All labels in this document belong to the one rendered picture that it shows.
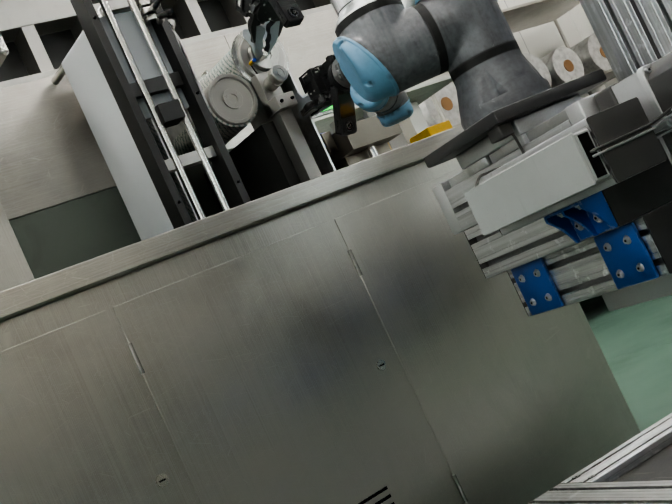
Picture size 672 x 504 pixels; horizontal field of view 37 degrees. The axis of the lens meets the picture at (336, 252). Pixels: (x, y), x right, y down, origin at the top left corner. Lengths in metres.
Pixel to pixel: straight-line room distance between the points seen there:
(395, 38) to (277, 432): 0.72
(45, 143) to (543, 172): 1.43
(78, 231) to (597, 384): 1.22
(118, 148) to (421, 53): 0.93
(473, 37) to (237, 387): 0.72
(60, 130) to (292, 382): 0.95
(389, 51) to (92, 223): 1.07
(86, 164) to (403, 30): 1.10
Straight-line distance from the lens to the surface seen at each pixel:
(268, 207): 1.88
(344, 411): 1.89
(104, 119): 2.33
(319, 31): 2.93
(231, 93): 2.30
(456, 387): 2.05
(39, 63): 2.55
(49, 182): 2.43
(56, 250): 2.38
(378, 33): 1.58
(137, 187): 2.28
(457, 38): 1.60
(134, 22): 2.16
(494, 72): 1.59
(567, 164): 1.28
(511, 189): 1.38
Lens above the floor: 0.66
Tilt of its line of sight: 3 degrees up
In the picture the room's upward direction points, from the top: 25 degrees counter-clockwise
